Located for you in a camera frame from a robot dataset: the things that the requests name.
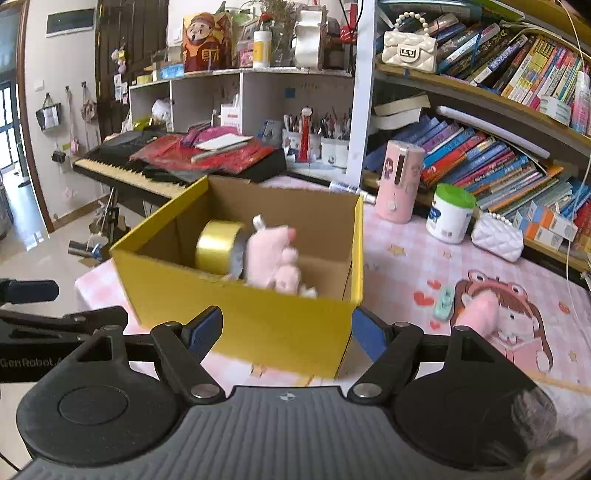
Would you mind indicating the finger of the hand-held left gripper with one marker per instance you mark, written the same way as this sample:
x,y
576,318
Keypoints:
x,y
101,317
27,291

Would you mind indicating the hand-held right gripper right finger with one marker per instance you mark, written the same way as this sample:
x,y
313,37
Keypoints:
x,y
369,333

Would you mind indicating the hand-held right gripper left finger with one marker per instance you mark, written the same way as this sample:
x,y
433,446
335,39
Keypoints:
x,y
207,332

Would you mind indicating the yellow cardboard box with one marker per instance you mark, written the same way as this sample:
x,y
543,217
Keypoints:
x,y
258,323

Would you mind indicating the gold tape roll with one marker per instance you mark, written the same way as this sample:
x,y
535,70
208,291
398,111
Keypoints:
x,y
214,251

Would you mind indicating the pink checked tablecloth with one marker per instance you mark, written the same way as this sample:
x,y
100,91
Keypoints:
x,y
415,258

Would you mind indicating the black keyboard stand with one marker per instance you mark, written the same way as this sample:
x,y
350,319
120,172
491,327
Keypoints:
x,y
111,212

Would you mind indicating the small pink plush toy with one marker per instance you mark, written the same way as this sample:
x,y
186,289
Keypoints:
x,y
482,311

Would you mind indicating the white jar green lid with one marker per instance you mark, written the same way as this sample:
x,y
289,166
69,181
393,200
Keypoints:
x,y
450,217

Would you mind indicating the white blue tube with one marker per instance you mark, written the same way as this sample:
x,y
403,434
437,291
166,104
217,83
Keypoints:
x,y
351,189

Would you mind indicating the pink printed canister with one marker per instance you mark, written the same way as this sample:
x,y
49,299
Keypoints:
x,y
399,184

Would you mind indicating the black electronic keyboard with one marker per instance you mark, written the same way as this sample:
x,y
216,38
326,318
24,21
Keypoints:
x,y
120,166

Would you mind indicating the white quilted pouch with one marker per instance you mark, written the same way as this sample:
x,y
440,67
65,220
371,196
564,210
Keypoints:
x,y
497,237

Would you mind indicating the red plastic sheet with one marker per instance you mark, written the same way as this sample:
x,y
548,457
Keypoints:
x,y
171,157

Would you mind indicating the grey tote bag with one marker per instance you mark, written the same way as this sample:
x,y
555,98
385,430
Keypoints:
x,y
48,115

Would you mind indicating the white pen cup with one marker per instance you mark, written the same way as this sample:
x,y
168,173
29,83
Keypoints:
x,y
291,143
334,154

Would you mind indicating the white notebook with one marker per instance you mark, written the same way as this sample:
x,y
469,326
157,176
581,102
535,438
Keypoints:
x,y
224,142

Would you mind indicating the small hanging bag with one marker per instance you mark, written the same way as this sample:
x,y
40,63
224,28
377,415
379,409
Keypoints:
x,y
89,108

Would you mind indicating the magenta cloth bundle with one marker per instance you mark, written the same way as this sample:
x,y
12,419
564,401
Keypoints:
x,y
203,136

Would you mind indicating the row of leaning books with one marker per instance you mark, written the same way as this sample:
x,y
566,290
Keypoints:
x,y
480,161

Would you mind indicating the red tassel ornament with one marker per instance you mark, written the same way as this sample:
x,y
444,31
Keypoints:
x,y
305,134

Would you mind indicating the white box red label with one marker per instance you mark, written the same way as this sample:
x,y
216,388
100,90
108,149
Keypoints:
x,y
231,117

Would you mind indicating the thick white book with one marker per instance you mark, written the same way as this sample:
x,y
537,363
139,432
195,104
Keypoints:
x,y
399,110

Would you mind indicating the white shelf unit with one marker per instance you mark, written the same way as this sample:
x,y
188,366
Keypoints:
x,y
268,92

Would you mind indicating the wooden bookshelf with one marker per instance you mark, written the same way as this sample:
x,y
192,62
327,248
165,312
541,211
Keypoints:
x,y
452,87

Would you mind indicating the white bottle yellow label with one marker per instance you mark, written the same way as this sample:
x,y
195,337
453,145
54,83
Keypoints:
x,y
262,50

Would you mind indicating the row of colourful books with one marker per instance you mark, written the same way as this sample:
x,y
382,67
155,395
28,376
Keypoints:
x,y
521,64

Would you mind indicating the dark wall panel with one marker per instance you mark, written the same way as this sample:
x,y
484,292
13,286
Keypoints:
x,y
134,46

